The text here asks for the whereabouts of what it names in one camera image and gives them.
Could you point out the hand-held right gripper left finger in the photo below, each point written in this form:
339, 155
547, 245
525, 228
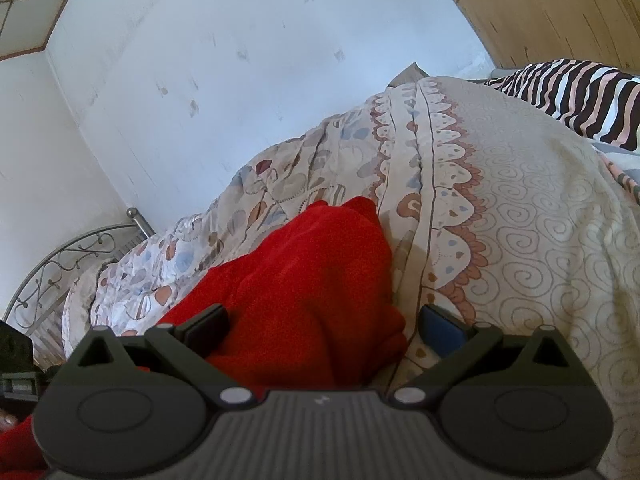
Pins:
205, 327

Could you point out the white patterned pillow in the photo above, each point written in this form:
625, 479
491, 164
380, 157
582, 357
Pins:
82, 295

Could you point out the wooden wardrobe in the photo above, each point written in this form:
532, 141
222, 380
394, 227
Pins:
550, 10

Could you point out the grey patterned cloth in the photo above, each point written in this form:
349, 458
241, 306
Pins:
622, 165

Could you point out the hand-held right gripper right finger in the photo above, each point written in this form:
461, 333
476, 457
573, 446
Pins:
442, 327

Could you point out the black white striped pillow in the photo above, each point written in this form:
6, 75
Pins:
580, 95

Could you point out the metal bed headboard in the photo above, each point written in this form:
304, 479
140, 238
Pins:
75, 255

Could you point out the red t-shirt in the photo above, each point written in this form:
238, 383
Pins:
310, 285

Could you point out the patterned beige quilt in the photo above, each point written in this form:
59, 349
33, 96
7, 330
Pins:
525, 200

